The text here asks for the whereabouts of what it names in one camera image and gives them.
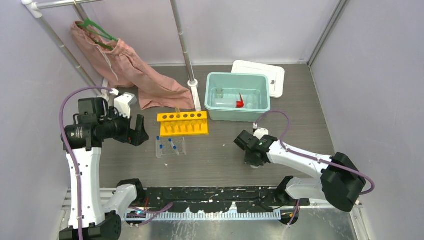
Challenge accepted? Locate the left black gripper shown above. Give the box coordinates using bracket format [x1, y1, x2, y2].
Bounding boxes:
[98, 106, 148, 146]

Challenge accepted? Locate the blue capped tube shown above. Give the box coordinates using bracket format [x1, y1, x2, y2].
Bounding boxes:
[159, 144, 164, 158]
[168, 138, 177, 150]
[155, 136, 162, 159]

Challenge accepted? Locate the large clear test tube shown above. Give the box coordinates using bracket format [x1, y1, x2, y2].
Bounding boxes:
[175, 107, 181, 118]

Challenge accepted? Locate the small clear tube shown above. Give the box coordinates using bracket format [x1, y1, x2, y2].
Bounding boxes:
[172, 145, 180, 156]

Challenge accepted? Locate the white squeeze bottle red cap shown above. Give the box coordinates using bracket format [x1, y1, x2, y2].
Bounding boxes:
[212, 94, 245, 109]

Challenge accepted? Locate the small glass flask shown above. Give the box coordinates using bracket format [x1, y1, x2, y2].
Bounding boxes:
[214, 87, 224, 99]

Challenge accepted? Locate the white bin lid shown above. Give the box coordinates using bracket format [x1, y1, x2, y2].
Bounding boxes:
[231, 60, 286, 99]

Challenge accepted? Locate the glass beaker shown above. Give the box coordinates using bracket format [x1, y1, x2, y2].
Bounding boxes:
[245, 94, 261, 110]

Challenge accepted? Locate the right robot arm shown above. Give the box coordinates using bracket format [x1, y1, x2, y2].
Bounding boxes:
[234, 128, 367, 212]

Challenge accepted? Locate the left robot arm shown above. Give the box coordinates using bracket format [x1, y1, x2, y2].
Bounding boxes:
[59, 93, 149, 240]

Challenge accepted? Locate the clear well plate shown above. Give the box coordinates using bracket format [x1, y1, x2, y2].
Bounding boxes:
[160, 137, 187, 158]

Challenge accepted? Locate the yellow test tube rack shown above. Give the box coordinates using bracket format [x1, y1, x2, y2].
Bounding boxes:
[157, 111, 209, 137]

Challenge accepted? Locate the teal plastic bin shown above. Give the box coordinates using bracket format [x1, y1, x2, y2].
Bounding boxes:
[204, 72, 271, 122]

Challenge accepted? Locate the pink cloth garment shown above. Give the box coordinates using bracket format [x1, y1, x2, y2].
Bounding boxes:
[70, 22, 195, 110]

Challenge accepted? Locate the green clothes hanger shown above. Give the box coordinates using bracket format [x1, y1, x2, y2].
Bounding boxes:
[75, 18, 119, 51]

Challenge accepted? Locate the metal clothes rack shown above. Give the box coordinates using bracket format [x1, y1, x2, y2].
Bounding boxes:
[22, 0, 202, 112]

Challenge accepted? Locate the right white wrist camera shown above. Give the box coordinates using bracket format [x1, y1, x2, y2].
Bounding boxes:
[253, 122, 269, 140]

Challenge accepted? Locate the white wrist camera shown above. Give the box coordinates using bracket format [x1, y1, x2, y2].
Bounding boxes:
[110, 88, 137, 119]
[253, 122, 269, 140]

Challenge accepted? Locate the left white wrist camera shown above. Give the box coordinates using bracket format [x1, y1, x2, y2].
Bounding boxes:
[110, 88, 137, 119]

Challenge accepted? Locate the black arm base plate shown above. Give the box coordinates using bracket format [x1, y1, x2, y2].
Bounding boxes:
[130, 186, 296, 214]

